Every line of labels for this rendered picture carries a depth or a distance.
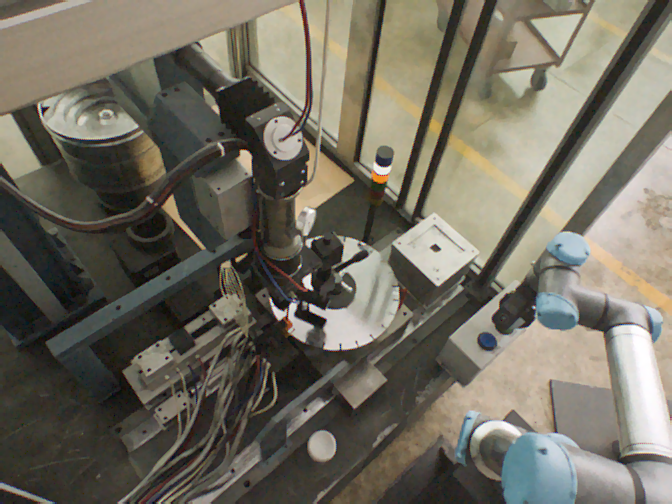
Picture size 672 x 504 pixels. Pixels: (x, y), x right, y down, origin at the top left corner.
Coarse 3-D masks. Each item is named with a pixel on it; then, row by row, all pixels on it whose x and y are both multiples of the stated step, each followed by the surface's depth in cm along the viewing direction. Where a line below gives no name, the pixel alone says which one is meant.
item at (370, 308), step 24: (312, 240) 137; (336, 264) 133; (360, 264) 134; (384, 264) 134; (312, 288) 129; (360, 288) 130; (384, 288) 130; (312, 312) 125; (336, 312) 126; (360, 312) 126; (384, 312) 127; (312, 336) 121; (336, 336) 122; (360, 336) 122
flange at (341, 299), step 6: (342, 276) 130; (348, 276) 130; (342, 282) 128; (348, 282) 129; (354, 282) 130; (342, 288) 127; (354, 288) 129; (330, 294) 127; (336, 294) 127; (342, 294) 127; (348, 294) 127; (354, 294) 128; (336, 300) 126; (342, 300) 126; (348, 300) 127; (330, 306) 126; (336, 306) 125; (342, 306) 126
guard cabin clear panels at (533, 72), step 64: (320, 0) 148; (448, 0) 114; (512, 0) 103; (576, 0) 93; (640, 0) 86; (256, 64) 196; (320, 64) 164; (384, 64) 141; (448, 64) 123; (512, 64) 110; (576, 64) 99; (0, 128) 157; (384, 128) 155; (512, 128) 119; (448, 192) 148; (512, 192) 129; (576, 192) 114; (512, 256) 141
